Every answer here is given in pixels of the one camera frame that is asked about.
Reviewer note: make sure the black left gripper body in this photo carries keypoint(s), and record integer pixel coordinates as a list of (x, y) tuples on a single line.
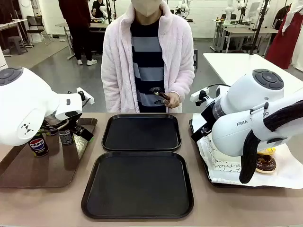
[(68, 124)]

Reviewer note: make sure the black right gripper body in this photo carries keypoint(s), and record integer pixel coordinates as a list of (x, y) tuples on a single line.
[(207, 120)]

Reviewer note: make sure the black Pepsi can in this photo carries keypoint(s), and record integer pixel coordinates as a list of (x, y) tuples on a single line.
[(51, 132), (65, 138), (39, 146)]

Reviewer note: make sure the metal serving tongs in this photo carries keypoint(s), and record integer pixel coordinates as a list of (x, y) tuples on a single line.
[(159, 94)]

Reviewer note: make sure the person's right forearm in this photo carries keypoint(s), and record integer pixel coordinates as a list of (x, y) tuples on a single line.
[(110, 92)]

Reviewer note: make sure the person's left forearm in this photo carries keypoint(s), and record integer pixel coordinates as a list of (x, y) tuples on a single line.
[(184, 80)]

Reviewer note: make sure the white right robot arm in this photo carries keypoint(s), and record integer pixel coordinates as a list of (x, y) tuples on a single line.
[(246, 94)]

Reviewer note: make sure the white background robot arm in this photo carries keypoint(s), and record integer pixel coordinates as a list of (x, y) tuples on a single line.
[(229, 9), (184, 6)]

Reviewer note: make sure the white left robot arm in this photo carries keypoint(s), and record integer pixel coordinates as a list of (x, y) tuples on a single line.
[(26, 99)]

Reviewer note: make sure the person's left hand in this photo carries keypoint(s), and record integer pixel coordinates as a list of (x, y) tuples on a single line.
[(174, 100)]

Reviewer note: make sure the flat printed paper donut box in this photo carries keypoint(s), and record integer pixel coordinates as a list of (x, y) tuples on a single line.
[(225, 165)]

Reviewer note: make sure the black tray under paper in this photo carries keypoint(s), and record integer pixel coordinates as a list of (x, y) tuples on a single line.
[(222, 185)]

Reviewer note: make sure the small black serving tray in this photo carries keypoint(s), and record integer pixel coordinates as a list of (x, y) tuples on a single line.
[(142, 132)]

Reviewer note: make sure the white table with grey leg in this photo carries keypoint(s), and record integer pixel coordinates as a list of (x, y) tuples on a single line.
[(232, 63)]

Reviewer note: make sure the large black serving tray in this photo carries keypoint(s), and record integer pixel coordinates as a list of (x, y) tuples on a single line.
[(137, 184)]

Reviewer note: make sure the navy grey striped shirt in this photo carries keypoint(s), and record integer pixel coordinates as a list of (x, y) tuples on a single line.
[(149, 71)]

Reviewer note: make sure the person in pink jacket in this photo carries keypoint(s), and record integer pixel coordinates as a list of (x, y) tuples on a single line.
[(118, 59)]

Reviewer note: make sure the white paper sheet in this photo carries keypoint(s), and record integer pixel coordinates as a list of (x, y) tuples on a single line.
[(284, 170)]

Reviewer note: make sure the grey plastic stool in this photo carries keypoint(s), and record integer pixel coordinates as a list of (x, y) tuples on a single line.
[(16, 41)]

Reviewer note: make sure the grey background workbench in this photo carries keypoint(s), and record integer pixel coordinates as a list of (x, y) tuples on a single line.
[(248, 30)]

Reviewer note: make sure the grey background table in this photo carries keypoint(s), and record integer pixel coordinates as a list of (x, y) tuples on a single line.
[(64, 24)]

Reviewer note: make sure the bystander in dark red sweater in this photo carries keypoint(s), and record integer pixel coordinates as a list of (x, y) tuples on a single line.
[(75, 19)]

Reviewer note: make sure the black office chair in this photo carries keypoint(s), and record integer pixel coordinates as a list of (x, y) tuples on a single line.
[(35, 21)]

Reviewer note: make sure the mannequin in red dress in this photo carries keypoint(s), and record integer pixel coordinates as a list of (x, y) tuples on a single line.
[(284, 42)]

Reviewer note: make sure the white side desk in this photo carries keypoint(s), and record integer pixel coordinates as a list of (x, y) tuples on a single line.
[(11, 21)]

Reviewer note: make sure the bystander in black clothes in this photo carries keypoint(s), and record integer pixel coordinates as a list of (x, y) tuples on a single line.
[(97, 8)]

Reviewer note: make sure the beige face mask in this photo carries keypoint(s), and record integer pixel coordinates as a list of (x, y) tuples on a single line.
[(146, 7)]

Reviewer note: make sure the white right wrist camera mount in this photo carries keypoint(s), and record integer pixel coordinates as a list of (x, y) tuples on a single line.
[(200, 94)]

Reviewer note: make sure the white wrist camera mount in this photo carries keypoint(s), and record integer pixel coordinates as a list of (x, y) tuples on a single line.
[(200, 94), (86, 95)]

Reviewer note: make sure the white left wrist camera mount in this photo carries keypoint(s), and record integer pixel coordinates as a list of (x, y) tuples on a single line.
[(86, 95)]

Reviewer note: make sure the black camera stand pole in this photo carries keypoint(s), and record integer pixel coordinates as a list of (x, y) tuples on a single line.
[(260, 23)]

